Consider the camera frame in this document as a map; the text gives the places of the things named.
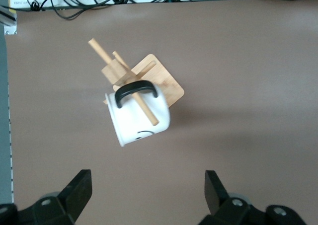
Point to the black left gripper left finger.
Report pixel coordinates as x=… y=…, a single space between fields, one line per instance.
x=49 y=210

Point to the wooden cup rack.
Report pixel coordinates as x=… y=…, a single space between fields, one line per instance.
x=164 y=83

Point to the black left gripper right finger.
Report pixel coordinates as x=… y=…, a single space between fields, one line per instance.
x=236 y=212

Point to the aluminium frame profile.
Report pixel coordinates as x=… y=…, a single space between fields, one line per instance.
x=8 y=19

